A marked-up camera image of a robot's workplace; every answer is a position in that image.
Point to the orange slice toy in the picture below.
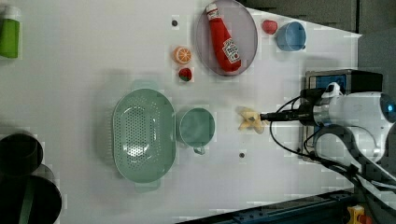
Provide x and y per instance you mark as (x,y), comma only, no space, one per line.
(182,55)

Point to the yellow red clamp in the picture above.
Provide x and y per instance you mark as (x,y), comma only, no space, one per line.
(357,215)

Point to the black cylinder container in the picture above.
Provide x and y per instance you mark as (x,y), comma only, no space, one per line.
(20,154)

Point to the green mug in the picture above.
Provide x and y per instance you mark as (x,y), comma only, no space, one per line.
(196,128)

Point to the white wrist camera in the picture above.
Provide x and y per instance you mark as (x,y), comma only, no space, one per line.
(332,89)

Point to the black round bin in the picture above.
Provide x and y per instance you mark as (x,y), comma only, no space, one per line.
(31,199)

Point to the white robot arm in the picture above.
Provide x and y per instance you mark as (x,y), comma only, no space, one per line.
(370,171)

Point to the red plush ketchup bottle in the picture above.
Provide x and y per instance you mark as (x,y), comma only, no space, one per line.
(226,51)

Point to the grey round plate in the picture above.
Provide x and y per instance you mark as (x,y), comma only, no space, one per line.
(242,29)

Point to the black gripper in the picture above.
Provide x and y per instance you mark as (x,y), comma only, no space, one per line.
(309,98)

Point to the blue metal frame rail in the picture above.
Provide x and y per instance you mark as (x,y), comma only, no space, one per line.
(327,208)

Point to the green bottle white cap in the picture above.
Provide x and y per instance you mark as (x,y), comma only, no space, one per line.
(10,32)

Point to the blue bowl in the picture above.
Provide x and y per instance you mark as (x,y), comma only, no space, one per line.
(291,37)

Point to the red strawberry toy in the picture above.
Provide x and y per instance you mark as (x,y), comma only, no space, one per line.
(185,74)

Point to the green colander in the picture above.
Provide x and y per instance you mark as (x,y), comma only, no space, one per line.
(144,135)

